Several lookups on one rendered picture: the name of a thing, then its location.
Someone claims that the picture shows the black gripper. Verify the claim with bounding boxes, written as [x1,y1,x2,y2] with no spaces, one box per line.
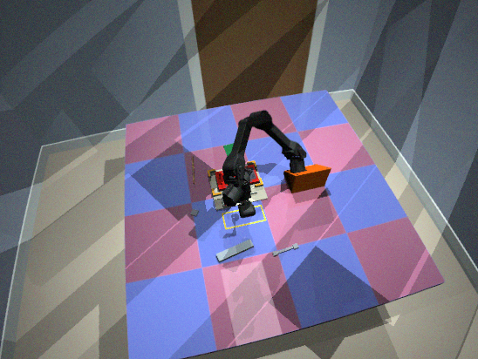
[237,188,256,218]

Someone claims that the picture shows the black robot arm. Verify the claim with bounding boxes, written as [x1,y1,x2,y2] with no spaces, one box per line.
[222,110,307,207]

